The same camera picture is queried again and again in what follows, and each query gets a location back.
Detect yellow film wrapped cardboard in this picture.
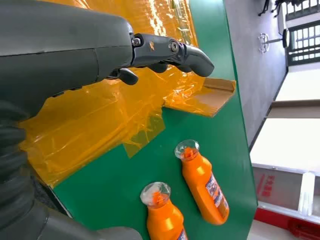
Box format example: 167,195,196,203
18,0,237,190

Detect orange bottle with label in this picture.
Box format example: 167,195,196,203
140,181,189,240
174,139,230,226

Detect black window grille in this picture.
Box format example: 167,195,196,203
285,0,320,67

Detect green table mat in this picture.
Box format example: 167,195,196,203
54,0,258,240

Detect red and white cabinet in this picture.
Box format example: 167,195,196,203
251,163,320,240

